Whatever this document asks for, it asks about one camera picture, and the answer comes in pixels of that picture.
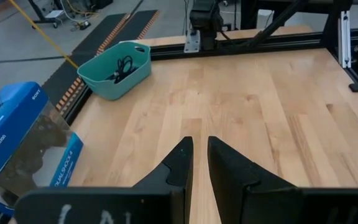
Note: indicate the black orange-striped floor mat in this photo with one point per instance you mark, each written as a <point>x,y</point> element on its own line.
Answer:
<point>82,53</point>

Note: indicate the blue PlayStation controller box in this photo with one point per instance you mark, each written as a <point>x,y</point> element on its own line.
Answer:
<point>8,124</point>

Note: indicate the black table frame rail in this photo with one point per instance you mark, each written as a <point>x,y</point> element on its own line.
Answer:
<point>291,40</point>

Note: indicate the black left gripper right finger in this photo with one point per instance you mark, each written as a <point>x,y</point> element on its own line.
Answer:
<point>259,202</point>

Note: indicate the wheeled floor stand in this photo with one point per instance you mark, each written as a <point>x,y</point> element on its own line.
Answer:
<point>43,14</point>

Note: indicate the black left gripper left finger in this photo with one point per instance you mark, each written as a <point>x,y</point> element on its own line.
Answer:
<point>104,205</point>

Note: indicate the teal plastic bin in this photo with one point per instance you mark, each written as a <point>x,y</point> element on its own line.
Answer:
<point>110,88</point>

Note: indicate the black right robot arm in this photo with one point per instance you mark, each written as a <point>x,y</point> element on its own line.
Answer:
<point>205,18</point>

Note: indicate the silver aluminium upright post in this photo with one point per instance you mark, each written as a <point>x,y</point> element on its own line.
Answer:
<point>344,40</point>

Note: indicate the black diagonal frame strut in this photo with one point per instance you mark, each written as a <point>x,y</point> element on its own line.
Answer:
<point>275,21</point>

